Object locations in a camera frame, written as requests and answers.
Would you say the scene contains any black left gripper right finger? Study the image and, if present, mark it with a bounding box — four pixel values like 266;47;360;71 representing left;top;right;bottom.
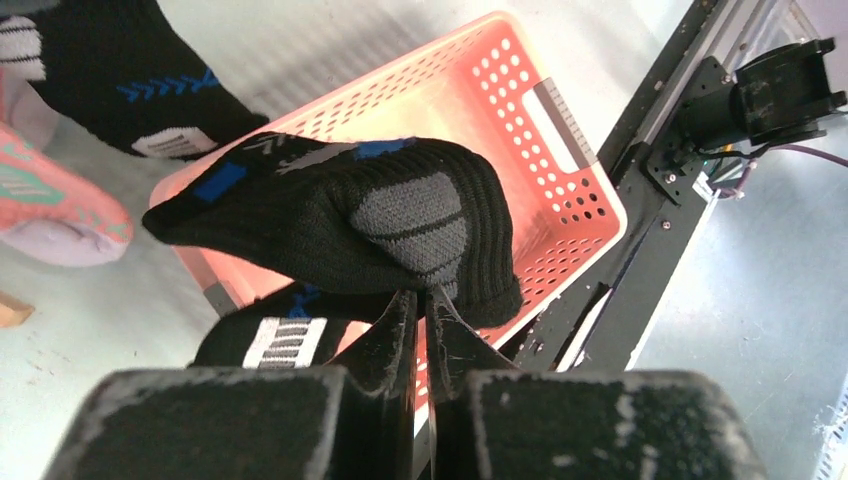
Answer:
425;286;518;401

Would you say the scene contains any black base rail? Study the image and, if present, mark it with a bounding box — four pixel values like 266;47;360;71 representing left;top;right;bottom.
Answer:
502;1;739;371

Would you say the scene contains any black blue white sock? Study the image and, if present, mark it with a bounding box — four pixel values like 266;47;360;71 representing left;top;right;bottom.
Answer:
142;132;523;329

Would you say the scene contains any pink green patterned sock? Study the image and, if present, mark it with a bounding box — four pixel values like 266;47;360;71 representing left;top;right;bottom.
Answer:
1;71;134;267

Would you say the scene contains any wooden hanger rack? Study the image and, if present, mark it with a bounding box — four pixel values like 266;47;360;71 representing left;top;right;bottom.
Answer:
0;292;35;328

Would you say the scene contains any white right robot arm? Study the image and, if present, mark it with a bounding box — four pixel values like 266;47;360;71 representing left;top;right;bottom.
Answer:
676;37;847;151

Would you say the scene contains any pink plastic basket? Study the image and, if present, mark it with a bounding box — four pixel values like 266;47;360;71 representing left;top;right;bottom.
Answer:
148;11;629;425

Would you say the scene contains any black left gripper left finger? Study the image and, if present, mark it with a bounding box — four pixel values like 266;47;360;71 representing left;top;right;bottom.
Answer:
328;291;419;398

